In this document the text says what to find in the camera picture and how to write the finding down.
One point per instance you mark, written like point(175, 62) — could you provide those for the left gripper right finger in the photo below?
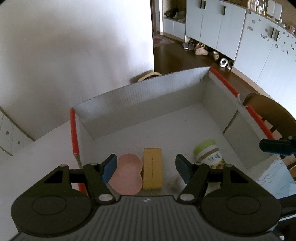
point(195, 176)

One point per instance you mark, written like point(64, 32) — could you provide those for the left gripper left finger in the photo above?
point(97, 177)

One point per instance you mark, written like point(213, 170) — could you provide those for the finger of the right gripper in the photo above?
point(280, 147)

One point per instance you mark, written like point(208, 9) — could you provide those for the green-lid jar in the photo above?
point(208, 153)

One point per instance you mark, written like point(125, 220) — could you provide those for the pink heart dish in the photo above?
point(127, 179)

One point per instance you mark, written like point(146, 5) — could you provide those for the yellow small box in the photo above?
point(152, 169)

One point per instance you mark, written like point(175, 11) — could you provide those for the dark wooden chair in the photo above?
point(279, 122)

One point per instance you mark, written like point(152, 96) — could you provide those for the red cardboard box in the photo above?
point(173, 112)

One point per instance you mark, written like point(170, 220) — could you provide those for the white drawer cabinet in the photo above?
point(12, 137)

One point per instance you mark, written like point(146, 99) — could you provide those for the pink white sneaker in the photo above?
point(201, 49)

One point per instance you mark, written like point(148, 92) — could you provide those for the red door mat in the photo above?
point(160, 40)

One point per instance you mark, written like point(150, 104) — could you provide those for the white wall cabinet unit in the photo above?
point(259, 50)

